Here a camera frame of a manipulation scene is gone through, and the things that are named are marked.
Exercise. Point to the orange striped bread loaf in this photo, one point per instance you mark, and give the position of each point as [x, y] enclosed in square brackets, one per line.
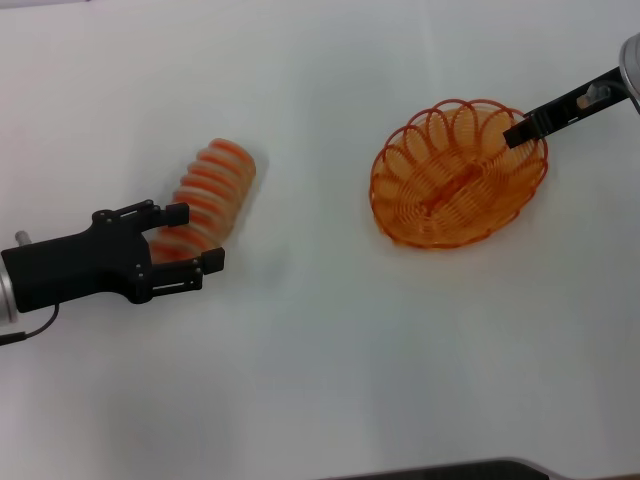
[220, 175]

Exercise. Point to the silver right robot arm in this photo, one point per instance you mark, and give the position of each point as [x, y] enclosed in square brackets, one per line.
[632, 65]

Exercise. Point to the gripper silver connector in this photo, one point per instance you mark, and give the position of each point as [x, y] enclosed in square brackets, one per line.
[597, 91]
[22, 237]

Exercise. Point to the dark robot base cover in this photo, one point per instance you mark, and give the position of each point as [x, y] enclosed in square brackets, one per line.
[475, 472]

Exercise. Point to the right gripper silver connector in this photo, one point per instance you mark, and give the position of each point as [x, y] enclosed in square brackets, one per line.
[597, 91]

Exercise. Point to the left gripper silver connector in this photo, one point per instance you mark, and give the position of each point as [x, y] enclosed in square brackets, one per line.
[22, 237]

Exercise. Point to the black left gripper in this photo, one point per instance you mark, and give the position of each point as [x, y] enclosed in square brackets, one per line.
[75, 265]

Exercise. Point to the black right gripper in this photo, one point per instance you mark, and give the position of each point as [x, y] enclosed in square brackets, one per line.
[580, 105]

